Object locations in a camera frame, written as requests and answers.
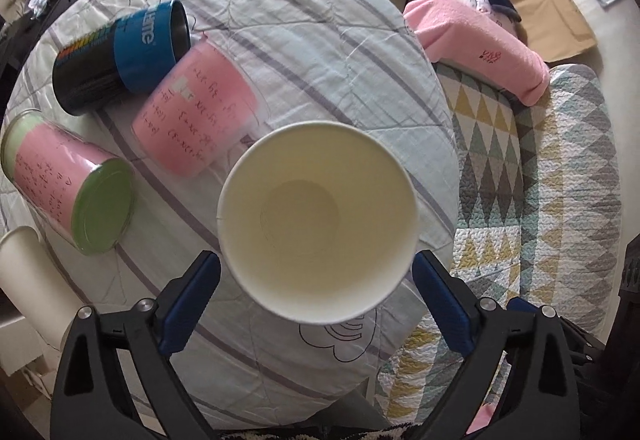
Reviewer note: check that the striped quilted table cover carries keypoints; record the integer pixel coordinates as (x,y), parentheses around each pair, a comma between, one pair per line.
(310,45)

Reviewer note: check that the blue black metal mug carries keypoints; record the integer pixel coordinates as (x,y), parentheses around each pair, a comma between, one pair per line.
(140,45)

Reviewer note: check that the brown cardboard sheet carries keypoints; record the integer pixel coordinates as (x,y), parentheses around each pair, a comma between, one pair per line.
(555,20)

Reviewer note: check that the black cabinet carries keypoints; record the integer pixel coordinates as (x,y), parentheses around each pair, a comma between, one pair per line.
(30,35)

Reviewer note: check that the narrow white paper cup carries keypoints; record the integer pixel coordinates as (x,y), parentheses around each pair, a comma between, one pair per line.
(25,280)

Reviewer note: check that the pink cup with green base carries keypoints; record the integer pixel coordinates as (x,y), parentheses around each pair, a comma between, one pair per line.
(50,170)

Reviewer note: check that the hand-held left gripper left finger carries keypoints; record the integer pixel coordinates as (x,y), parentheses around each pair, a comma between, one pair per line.
(190,306)

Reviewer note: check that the pink folded towel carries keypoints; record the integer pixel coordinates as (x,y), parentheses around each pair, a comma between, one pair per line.
(475,45)

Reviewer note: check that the triangle patterned quilted mat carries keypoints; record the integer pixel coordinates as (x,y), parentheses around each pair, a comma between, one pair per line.
(550,170)

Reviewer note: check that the wide white paper cup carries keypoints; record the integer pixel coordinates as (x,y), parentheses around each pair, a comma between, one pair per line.
(320,200)

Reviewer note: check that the clear cup with pink paper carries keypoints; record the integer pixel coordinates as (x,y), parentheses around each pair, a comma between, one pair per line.
(200,110)

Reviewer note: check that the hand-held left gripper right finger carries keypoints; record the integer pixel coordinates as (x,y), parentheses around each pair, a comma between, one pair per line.
(445,306)

